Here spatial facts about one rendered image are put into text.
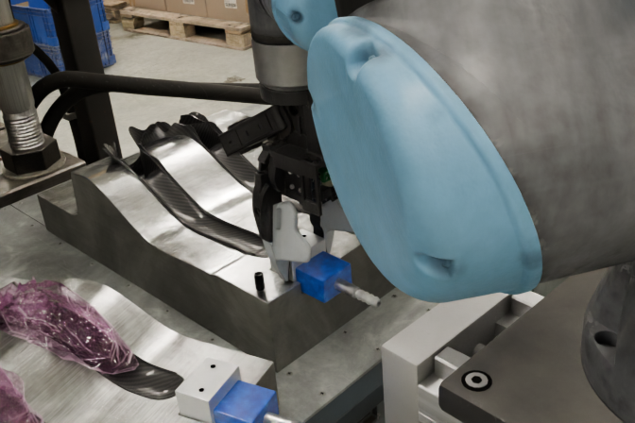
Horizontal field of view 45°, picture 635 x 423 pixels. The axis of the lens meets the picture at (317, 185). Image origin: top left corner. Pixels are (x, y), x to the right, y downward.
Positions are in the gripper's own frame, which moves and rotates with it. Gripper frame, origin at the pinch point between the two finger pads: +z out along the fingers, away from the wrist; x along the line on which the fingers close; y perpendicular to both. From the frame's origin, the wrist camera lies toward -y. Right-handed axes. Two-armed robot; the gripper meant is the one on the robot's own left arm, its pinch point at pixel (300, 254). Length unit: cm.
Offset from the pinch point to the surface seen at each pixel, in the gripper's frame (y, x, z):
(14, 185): -70, -1, 12
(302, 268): 2.1, -1.8, 0.0
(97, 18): -355, 177, 62
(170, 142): -31.1, 6.3, -3.0
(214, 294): -6.9, -6.9, 4.2
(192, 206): -20.9, 1.3, 1.5
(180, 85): -58, 27, 0
